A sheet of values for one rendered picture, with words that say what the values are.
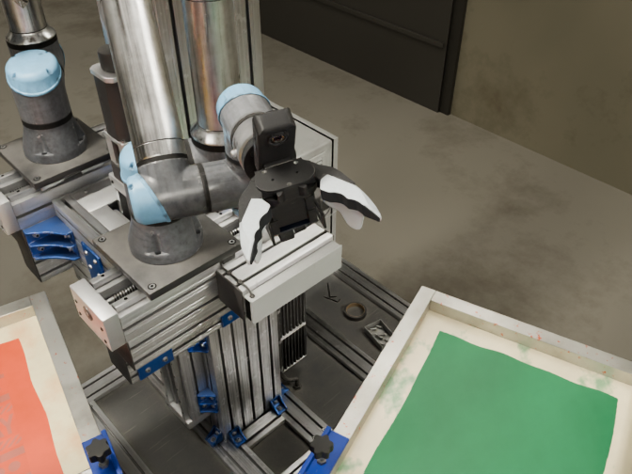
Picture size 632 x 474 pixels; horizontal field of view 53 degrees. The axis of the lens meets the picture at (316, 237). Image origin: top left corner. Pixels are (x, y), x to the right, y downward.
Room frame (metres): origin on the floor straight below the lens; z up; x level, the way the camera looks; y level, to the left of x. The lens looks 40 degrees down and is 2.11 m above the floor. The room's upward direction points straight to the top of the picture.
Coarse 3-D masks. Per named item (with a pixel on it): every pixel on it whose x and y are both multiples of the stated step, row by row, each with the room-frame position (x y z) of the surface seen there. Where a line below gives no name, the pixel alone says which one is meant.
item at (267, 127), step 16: (272, 112) 0.63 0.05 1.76; (288, 112) 0.64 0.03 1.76; (256, 128) 0.62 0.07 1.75; (272, 128) 0.62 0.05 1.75; (288, 128) 0.62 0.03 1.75; (256, 144) 0.63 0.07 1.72; (272, 144) 0.63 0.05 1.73; (288, 144) 0.64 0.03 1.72; (256, 160) 0.66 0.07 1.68; (272, 160) 0.65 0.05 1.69
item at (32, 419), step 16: (0, 352) 0.96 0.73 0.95; (16, 352) 0.96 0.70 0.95; (0, 368) 0.92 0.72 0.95; (16, 368) 0.92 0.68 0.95; (16, 384) 0.87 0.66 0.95; (32, 384) 0.87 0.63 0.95; (16, 400) 0.83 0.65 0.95; (32, 400) 0.83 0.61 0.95; (16, 416) 0.79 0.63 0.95; (32, 416) 0.79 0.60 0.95; (32, 432) 0.75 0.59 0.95; (48, 432) 0.75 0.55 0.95; (32, 448) 0.72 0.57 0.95; (48, 448) 0.72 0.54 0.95; (32, 464) 0.68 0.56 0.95; (48, 464) 0.68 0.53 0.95
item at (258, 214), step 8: (256, 200) 0.59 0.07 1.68; (248, 208) 0.57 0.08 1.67; (256, 208) 0.57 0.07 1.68; (264, 208) 0.57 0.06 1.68; (248, 216) 0.56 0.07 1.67; (256, 216) 0.56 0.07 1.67; (264, 216) 0.56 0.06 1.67; (272, 216) 0.57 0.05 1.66; (240, 224) 0.55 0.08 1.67; (248, 224) 0.55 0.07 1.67; (256, 224) 0.54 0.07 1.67; (264, 224) 0.56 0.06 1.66; (240, 232) 0.54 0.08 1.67; (248, 232) 0.53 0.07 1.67; (256, 232) 0.53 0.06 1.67; (248, 240) 0.52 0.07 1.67; (256, 240) 0.53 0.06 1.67; (248, 248) 0.51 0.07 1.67; (256, 248) 0.52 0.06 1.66; (248, 256) 0.50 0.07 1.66; (256, 256) 0.54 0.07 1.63; (248, 264) 0.50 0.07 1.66
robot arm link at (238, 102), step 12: (240, 84) 0.84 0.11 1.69; (228, 96) 0.82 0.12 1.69; (240, 96) 0.81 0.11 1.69; (252, 96) 0.81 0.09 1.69; (264, 96) 0.82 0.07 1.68; (216, 108) 0.83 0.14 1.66; (228, 108) 0.79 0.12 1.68; (240, 108) 0.78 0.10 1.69; (252, 108) 0.77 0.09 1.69; (264, 108) 0.78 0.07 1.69; (228, 120) 0.77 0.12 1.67; (240, 120) 0.75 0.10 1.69; (228, 132) 0.76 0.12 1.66; (228, 144) 0.78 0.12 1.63
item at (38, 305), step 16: (16, 304) 1.09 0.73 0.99; (32, 304) 1.09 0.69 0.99; (48, 304) 1.09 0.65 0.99; (0, 320) 1.04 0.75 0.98; (16, 320) 1.06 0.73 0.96; (48, 320) 1.03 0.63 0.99; (48, 336) 0.98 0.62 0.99; (64, 352) 0.94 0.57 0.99; (64, 368) 0.89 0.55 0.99; (64, 384) 0.85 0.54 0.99; (80, 384) 0.85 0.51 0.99; (80, 400) 0.81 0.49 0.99; (80, 416) 0.77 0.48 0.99; (80, 432) 0.73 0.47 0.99; (96, 432) 0.73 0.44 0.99
